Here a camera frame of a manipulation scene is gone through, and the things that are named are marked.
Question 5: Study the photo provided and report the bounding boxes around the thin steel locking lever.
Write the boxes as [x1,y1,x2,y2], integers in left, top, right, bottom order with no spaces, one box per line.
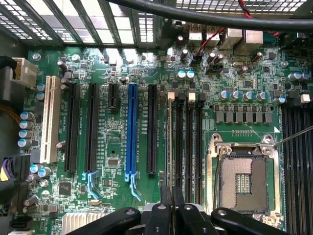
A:
[212,146,227,211]
[273,125,313,149]

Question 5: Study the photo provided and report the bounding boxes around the silver CPU socket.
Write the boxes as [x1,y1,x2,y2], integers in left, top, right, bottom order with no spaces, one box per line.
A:
[204,133,286,230]

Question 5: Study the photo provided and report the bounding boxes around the silver finned heatsink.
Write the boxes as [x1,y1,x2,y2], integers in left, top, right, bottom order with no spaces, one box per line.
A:
[62,211,110,235]

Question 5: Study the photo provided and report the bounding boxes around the green Dell motherboard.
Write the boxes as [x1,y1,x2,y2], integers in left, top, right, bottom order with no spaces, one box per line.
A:
[23,44,313,235]

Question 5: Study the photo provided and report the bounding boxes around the long black expansion slot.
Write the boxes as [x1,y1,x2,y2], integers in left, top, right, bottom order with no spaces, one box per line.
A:
[82,82,100,200]
[146,84,158,175]
[64,82,81,173]

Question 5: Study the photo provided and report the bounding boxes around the long blue expansion slot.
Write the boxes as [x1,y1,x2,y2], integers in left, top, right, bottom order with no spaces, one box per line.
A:
[124,83,142,203]

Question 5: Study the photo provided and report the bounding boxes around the short black expansion slot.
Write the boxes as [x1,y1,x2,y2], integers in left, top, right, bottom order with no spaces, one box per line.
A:
[107,83,120,110]

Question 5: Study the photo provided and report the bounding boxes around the black power connector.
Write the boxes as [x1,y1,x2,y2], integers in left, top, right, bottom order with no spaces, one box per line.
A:
[0,154,32,205]

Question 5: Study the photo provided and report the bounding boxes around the white expansion slot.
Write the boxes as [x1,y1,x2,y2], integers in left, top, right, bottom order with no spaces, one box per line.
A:
[39,75,62,165]

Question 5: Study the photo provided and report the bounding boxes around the open metal PC case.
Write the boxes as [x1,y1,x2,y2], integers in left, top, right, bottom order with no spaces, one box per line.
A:
[0,0,313,49]

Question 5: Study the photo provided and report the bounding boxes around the silver rear port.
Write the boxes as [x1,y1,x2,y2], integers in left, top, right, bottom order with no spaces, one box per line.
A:
[244,29,264,50]
[188,23,204,42]
[225,27,243,49]
[206,24,222,42]

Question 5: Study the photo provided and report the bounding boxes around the white power connector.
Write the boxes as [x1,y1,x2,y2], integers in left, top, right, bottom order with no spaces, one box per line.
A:
[10,57,39,89]

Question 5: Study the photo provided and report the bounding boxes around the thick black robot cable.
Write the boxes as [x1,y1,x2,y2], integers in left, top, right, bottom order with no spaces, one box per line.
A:
[105,0,313,32]

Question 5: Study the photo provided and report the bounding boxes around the power supply wire bundle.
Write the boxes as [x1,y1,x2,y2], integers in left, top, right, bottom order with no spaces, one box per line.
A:
[0,55,22,128]

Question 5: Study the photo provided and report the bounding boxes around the red black twisted wire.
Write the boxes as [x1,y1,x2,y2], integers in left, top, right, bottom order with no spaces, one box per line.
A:
[194,0,281,59]

